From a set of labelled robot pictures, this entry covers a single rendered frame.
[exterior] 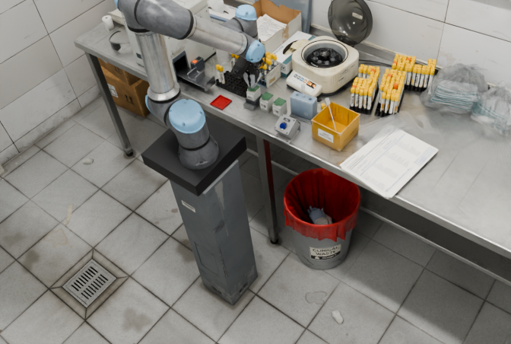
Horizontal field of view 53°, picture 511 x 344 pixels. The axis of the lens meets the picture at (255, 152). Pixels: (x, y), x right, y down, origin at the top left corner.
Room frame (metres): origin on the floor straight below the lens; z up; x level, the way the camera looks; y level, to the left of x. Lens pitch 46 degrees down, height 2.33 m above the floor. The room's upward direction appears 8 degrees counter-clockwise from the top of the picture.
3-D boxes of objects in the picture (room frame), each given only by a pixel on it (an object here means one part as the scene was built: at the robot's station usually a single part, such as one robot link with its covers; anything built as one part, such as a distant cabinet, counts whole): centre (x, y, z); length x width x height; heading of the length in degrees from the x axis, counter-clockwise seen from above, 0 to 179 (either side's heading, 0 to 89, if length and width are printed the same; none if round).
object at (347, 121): (1.42, -0.32, 0.93); 0.13 x 0.13 x 0.10; 44
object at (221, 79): (1.80, 0.05, 0.93); 0.17 x 0.09 x 0.11; 47
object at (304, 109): (1.55, -0.22, 0.92); 0.10 x 0.07 x 0.10; 53
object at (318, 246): (1.48, -0.27, 0.22); 0.38 x 0.37 x 0.44; 46
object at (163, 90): (1.45, 0.29, 1.32); 0.15 x 0.12 x 0.55; 35
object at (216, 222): (1.35, 0.21, 0.44); 0.20 x 0.20 x 0.87; 46
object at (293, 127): (1.47, -0.15, 0.92); 0.13 x 0.07 x 0.08; 136
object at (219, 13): (2.35, 0.10, 0.94); 0.22 x 0.12 x 0.13; 50
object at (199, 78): (1.86, 0.23, 0.92); 0.21 x 0.07 x 0.05; 46
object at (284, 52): (1.93, -0.23, 0.92); 0.24 x 0.12 x 0.10; 136
